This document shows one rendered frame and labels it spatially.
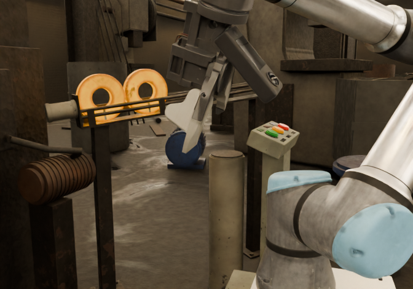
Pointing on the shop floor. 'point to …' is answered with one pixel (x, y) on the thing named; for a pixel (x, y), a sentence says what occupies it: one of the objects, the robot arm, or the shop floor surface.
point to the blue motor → (177, 156)
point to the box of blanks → (364, 112)
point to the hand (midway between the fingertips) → (206, 134)
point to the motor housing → (54, 215)
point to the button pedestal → (271, 163)
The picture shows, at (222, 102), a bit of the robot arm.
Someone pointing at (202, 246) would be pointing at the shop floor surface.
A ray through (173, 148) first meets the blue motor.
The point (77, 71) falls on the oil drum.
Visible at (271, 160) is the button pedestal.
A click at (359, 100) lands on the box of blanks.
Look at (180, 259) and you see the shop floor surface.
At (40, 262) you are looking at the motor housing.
